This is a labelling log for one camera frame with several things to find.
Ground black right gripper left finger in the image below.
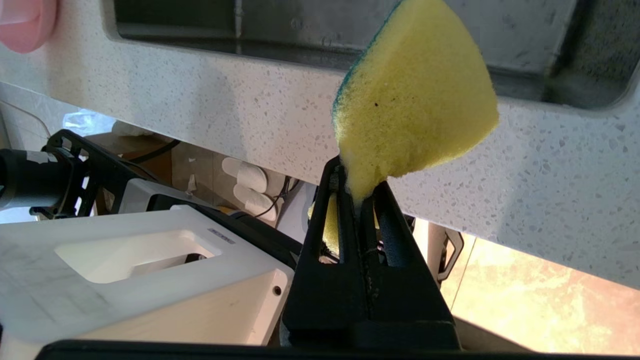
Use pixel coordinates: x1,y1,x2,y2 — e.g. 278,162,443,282
281,156,371,348

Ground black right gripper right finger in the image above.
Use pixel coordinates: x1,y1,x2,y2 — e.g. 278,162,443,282
362,180,461,350

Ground yellow green sponge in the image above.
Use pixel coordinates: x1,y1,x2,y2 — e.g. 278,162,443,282
307,0,500,257

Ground stainless steel sink basin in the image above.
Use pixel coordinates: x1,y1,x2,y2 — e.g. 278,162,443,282
102,0,640,110

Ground pink plate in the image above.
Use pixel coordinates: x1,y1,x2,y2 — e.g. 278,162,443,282
0,0,60,54

